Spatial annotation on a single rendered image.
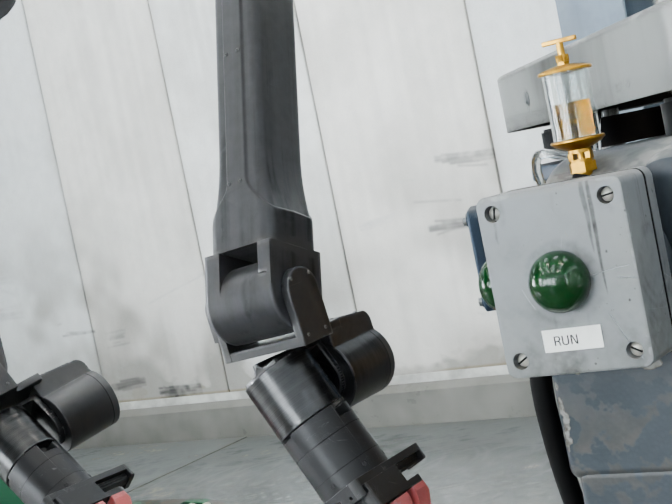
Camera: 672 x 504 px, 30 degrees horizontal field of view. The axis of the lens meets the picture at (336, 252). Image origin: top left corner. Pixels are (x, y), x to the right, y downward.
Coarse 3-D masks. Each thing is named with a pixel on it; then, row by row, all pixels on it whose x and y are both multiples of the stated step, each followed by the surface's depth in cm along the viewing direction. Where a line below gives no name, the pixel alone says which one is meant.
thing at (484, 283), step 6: (486, 264) 63; (486, 270) 62; (480, 276) 63; (486, 276) 62; (480, 282) 63; (486, 282) 62; (480, 288) 63; (486, 288) 62; (486, 294) 62; (492, 294) 62; (486, 300) 63; (492, 300) 62; (492, 306) 63
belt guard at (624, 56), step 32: (608, 32) 81; (640, 32) 76; (544, 64) 97; (608, 64) 82; (640, 64) 77; (512, 96) 108; (544, 96) 99; (608, 96) 84; (640, 96) 78; (512, 128) 111
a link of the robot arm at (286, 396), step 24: (264, 360) 94; (288, 360) 92; (312, 360) 93; (264, 384) 92; (288, 384) 91; (312, 384) 91; (336, 384) 96; (264, 408) 92; (288, 408) 91; (312, 408) 91; (288, 432) 91
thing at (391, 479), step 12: (396, 468) 90; (372, 480) 87; (384, 480) 88; (396, 480) 89; (408, 480) 90; (420, 480) 91; (372, 492) 87; (384, 492) 88; (396, 492) 88; (408, 492) 91; (420, 492) 91
